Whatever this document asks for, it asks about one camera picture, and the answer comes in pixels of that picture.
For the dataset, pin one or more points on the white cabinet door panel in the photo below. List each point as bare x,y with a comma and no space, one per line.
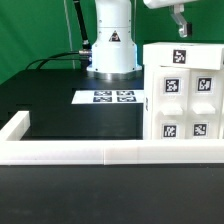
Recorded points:
169,104

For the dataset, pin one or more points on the white marker base plate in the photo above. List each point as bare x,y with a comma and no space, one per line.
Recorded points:
108,96

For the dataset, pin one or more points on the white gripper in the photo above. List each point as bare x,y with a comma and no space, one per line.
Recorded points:
176,11

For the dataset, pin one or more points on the white cabinet top block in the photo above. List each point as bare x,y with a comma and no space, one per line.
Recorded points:
185,55

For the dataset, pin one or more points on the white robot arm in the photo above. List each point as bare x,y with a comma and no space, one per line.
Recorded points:
114,53

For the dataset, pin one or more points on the white cabinet door with knob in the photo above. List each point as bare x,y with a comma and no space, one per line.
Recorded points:
205,103

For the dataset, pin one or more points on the white U-shaped workspace frame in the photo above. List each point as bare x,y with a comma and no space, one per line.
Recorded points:
15,151

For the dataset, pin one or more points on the white cabinet body box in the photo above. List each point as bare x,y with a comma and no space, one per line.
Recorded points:
148,97

